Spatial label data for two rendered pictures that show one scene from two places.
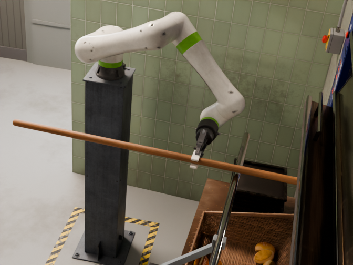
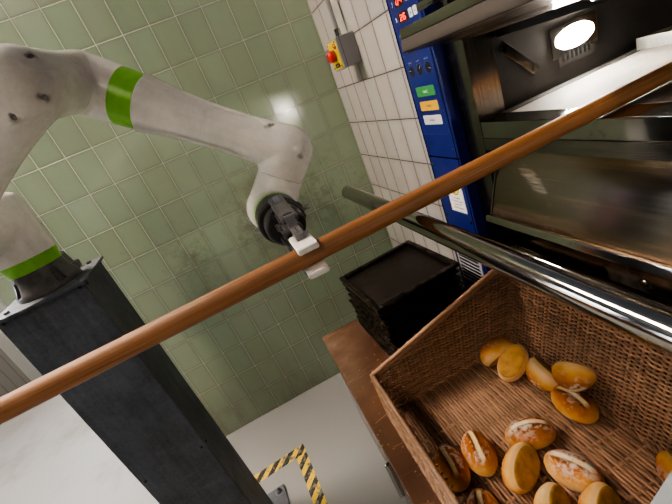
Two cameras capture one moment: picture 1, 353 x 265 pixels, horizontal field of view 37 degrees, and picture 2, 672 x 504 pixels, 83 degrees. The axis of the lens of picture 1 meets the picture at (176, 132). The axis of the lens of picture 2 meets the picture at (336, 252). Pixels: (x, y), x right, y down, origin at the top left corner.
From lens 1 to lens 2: 1.67 m
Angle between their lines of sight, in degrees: 20
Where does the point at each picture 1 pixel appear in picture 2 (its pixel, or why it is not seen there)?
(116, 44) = not seen: outside the picture
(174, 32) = (71, 66)
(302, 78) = (332, 157)
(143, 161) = (230, 390)
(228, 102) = (279, 142)
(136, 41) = not seen: outside the picture
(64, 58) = not seen: hidden behind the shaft
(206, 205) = (354, 369)
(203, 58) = (175, 97)
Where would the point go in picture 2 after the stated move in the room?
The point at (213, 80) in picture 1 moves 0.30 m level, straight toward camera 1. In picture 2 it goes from (222, 125) to (256, 111)
